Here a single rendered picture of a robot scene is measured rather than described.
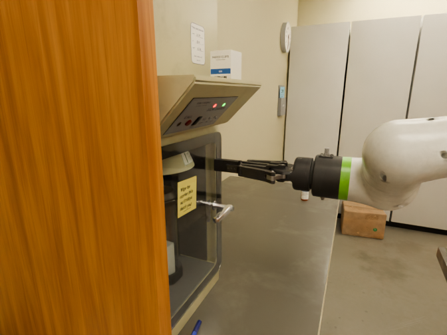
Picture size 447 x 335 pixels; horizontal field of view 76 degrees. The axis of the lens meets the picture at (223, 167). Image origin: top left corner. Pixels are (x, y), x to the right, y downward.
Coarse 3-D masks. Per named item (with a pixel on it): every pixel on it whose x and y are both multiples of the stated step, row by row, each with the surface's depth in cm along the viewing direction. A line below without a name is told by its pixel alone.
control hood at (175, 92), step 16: (160, 80) 42; (176, 80) 41; (192, 80) 40; (208, 80) 43; (224, 80) 48; (240, 80) 56; (160, 96) 42; (176, 96) 41; (192, 96) 43; (208, 96) 48; (224, 96) 54; (240, 96) 62; (160, 112) 43; (176, 112) 44; (224, 112) 64; (160, 128) 45
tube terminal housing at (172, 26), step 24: (168, 0) 51; (192, 0) 58; (216, 0) 67; (168, 24) 51; (216, 24) 68; (168, 48) 52; (216, 48) 69; (168, 72) 53; (192, 72) 61; (192, 312) 72
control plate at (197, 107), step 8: (232, 96) 58; (192, 104) 46; (200, 104) 48; (208, 104) 51; (184, 112) 46; (192, 112) 49; (200, 112) 52; (208, 112) 55; (216, 112) 59; (176, 120) 47; (184, 120) 49; (192, 120) 52; (200, 120) 56; (208, 120) 60; (168, 128) 47; (176, 128) 50; (184, 128) 53; (192, 128) 56
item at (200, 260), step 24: (168, 144) 55; (192, 144) 61; (216, 144) 72; (168, 168) 54; (192, 168) 62; (168, 192) 55; (216, 192) 75; (168, 216) 56; (192, 216) 65; (168, 240) 57; (192, 240) 66; (216, 240) 78; (168, 264) 58; (192, 264) 67; (216, 264) 80; (192, 288) 68
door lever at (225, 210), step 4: (216, 204) 74; (220, 204) 74; (212, 208) 74; (216, 208) 76; (220, 208) 74; (224, 208) 71; (228, 208) 71; (232, 208) 72; (220, 212) 69; (224, 212) 69; (228, 212) 71; (216, 216) 66; (220, 216) 67; (224, 216) 69; (216, 220) 66; (220, 220) 67
